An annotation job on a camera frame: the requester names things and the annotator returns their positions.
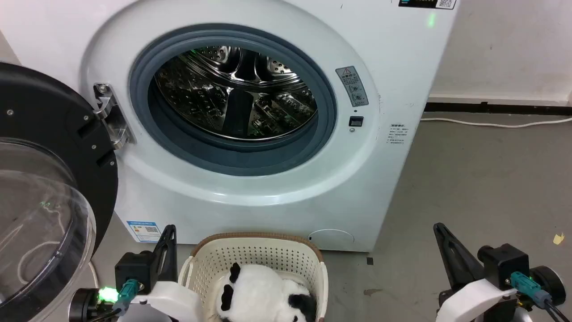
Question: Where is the white front-load washing machine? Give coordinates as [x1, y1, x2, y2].
[0, 0, 460, 253]

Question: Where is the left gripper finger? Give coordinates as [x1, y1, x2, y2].
[152, 227, 170, 283]
[163, 225, 178, 283]

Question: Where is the grey rubber door gasket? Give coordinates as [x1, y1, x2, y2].
[129, 23, 338, 177]

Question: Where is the black right gripper round motor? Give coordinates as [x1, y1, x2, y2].
[530, 266, 567, 307]

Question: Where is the gripper teal plug cable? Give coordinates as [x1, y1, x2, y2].
[509, 271, 572, 322]
[88, 279, 144, 322]

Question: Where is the black QR code sticker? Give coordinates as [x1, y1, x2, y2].
[398, 0, 457, 10]

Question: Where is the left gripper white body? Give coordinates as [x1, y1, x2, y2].
[117, 280, 202, 322]

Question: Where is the clear domed door glass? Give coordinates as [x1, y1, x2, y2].
[0, 137, 97, 310]

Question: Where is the chrome door hinge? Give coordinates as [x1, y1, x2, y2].
[93, 83, 136, 150]

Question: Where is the stainless steel drum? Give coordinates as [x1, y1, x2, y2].
[153, 46, 319, 141]

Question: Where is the grey warning sticker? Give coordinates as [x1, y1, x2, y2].
[335, 66, 370, 108]

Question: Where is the blue energy label sticker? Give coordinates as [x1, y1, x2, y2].
[126, 220, 162, 243]

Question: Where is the left gripper teal plug cable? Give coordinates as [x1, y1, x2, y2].
[88, 279, 144, 322]

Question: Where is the right gripper teal plug cable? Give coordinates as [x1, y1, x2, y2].
[509, 271, 572, 322]

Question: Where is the black left gripper round motor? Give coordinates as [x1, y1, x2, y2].
[68, 288, 104, 322]

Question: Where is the long white floor cable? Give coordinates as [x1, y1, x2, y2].
[420, 116, 572, 129]

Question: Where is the panda plush toy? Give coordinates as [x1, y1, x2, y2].
[216, 263, 318, 322]

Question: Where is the cream perforated laundry basket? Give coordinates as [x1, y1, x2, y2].
[178, 232, 329, 322]

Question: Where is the black gripper round motor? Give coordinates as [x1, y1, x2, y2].
[68, 288, 104, 322]
[530, 266, 567, 307]

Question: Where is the black skirting strip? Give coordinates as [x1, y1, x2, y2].
[424, 102, 572, 117]

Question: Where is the round filter cover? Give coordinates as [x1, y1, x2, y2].
[308, 229, 355, 251]

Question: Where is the black washer door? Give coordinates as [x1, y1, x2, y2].
[0, 62, 119, 322]

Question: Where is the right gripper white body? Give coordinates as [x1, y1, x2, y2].
[435, 277, 521, 322]

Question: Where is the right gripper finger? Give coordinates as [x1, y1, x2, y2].
[440, 225, 487, 288]
[433, 222, 470, 290]

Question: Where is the small text sticker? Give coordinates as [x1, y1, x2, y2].
[386, 123, 408, 145]

